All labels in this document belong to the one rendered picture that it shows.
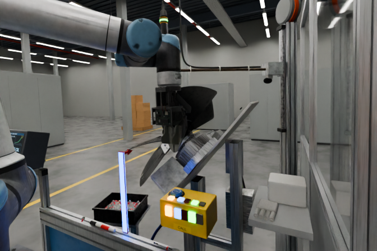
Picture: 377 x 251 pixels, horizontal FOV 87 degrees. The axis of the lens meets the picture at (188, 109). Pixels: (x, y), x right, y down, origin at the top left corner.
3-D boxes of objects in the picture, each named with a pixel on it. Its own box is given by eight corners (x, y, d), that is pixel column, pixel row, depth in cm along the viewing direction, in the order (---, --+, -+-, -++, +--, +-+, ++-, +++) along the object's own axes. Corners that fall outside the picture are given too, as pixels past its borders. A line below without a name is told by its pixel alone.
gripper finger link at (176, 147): (166, 156, 61) (165, 126, 60) (176, 151, 66) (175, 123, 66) (175, 157, 59) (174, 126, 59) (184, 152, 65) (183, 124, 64)
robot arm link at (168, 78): (165, 74, 67) (186, 72, 64) (165, 88, 68) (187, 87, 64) (151, 73, 61) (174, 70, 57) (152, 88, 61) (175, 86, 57)
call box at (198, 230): (217, 224, 66) (216, 193, 66) (207, 245, 57) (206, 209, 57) (175, 213, 73) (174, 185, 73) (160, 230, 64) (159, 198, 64)
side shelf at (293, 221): (305, 197, 108) (305, 192, 108) (313, 241, 76) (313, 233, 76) (258, 189, 119) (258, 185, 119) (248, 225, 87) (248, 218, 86)
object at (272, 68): (277, 77, 121) (277, 63, 121) (285, 75, 114) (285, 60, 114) (262, 77, 120) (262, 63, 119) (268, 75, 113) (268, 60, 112)
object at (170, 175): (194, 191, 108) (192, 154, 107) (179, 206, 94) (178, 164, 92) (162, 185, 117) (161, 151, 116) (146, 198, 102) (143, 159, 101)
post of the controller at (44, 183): (50, 205, 103) (47, 168, 102) (44, 208, 100) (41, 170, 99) (47, 204, 104) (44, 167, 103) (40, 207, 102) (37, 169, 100)
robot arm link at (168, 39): (150, 39, 63) (175, 41, 67) (151, 74, 64) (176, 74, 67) (155, 31, 56) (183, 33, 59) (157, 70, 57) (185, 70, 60)
